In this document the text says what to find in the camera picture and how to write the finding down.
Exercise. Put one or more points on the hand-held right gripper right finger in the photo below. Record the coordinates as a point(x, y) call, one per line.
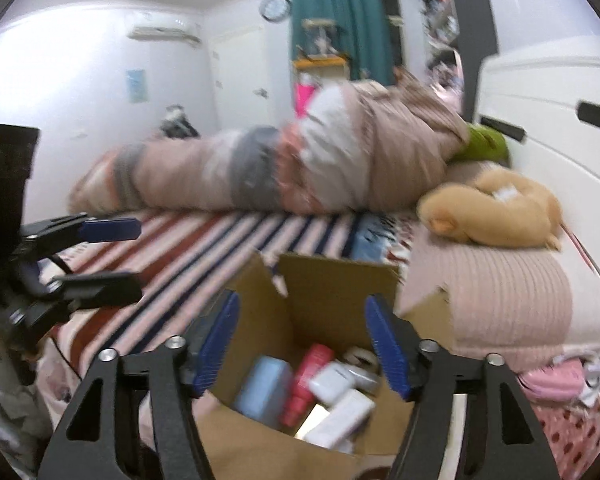
point(390, 345)

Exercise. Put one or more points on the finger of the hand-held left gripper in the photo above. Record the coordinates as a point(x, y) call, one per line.
point(105, 289)
point(110, 230)

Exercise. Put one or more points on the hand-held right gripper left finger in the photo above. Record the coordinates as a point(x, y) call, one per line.
point(215, 345)

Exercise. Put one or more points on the blue case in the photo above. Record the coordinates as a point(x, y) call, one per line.
point(262, 390)

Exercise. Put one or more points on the cardboard box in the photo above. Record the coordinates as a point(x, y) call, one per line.
point(330, 300)

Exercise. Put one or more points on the white slim case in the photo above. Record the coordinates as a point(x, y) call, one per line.
point(340, 420)

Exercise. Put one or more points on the red tube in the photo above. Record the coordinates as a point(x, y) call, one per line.
point(307, 385)

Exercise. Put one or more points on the striped blanket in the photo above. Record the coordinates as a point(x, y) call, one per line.
point(180, 260)

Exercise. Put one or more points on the pink ribbed pillow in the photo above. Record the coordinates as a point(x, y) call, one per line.
point(505, 295)

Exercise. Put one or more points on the grey white plush toy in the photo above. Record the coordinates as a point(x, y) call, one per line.
point(177, 120)

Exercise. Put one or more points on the brown plush toy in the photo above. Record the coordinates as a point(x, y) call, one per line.
point(490, 210)

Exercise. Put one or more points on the pink folded cloth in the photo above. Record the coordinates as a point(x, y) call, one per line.
point(555, 377)

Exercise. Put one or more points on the rolled pink grey duvet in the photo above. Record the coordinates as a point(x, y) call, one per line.
point(280, 160)

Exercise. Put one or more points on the pink polka-dot cloth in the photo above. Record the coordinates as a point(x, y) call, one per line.
point(570, 425)

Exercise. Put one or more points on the white door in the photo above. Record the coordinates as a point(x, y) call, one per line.
point(240, 75)

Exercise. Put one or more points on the white air conditioner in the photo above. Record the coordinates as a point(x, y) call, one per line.
point(162, 34)

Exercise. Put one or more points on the green plush toy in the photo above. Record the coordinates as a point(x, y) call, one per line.
point(485, 145)

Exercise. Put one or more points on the pink bag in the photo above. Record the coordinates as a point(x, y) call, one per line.
point(304, 95)

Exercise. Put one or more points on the yellow cabinet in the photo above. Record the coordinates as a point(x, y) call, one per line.
point(320, 62)

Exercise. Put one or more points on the white headboard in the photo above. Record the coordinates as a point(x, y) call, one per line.
point(545, 110)

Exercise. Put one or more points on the glass display case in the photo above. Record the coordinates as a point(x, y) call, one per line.
point(320, 35)

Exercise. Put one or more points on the teal curtain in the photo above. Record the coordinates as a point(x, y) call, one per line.
point(340, 20)

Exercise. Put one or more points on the dark bookshelf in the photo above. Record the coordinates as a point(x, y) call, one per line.
point(470, 5)

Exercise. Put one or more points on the blue wall poster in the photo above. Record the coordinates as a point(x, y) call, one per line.
point(136, 85)

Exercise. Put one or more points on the round wall clock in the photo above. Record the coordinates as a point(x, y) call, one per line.
point(276, 7)

